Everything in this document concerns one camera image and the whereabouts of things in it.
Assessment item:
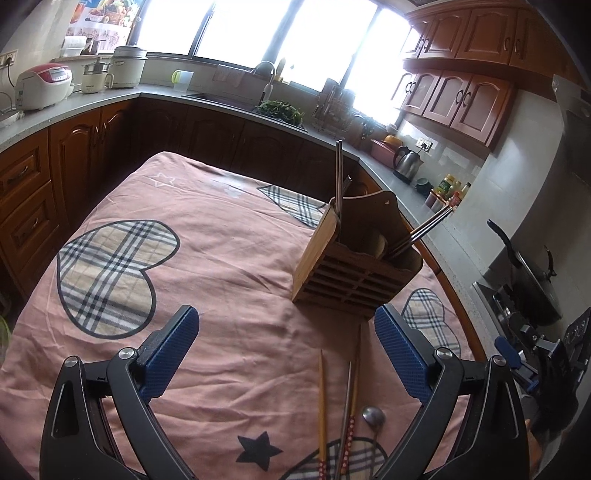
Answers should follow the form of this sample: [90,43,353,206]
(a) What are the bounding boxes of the large white rice cooker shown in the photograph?
[111,45,148,88]

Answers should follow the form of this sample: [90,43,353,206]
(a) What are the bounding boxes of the kitchen sink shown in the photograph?
[182,92,308,132]

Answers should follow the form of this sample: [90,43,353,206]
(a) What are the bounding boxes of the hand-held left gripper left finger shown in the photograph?
[40,305,200,480]

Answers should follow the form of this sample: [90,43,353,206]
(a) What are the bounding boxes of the tropical fruit poster blind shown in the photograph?
[58,0,145,52]

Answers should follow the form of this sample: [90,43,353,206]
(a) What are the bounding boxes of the small cream electric pot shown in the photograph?
[82,56,115,94]

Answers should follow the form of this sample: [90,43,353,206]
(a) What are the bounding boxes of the silver metal spoon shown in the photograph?
[361,405,387,457]

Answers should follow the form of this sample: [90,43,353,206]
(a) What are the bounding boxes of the wooden utensil holder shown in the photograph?
[292,191,423,320]

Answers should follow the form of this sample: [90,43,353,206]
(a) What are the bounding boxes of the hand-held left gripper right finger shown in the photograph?
[374,303,530,480]

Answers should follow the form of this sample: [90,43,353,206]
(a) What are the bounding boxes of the chrome kitchen faucet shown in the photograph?
[252,60,278,104]

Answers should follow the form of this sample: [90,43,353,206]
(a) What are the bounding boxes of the white pink rice cooker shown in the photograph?
[16,65,74,112]

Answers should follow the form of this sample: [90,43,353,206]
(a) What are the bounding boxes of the metal dish rack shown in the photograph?
[314,78,370,139]

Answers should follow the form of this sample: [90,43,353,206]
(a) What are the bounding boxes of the red plastic basin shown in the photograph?
[369,140,400,160]

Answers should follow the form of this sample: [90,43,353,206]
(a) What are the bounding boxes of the pink plaid-heart bedsheet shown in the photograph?
[0,151,476,480]

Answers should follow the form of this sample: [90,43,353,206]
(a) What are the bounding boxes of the black wok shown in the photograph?
[487,219,575,326]

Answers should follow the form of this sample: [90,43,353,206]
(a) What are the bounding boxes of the large kitchen window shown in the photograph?
[131,0,411,125]

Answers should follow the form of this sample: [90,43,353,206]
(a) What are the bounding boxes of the steel electric kettle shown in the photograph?
[392,146,424,183]

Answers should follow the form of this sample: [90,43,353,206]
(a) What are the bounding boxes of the wooden base cabinets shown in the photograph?
[0,99,462,301]

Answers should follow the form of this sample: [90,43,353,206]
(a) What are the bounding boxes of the grey range hood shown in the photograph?
[551,74,591,185]

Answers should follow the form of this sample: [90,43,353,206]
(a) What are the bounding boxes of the wooden wall cabinets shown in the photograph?
[398,0,573,148]

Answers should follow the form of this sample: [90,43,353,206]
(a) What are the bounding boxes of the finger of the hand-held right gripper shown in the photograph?
[495,337,539,396]
[551,342,571,385]

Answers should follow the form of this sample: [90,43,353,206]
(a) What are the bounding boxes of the black gas stove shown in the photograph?
[473,279,561,365]

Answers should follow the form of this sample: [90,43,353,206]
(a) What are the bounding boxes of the green leafy vegetables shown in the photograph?
[255,99,306,126]

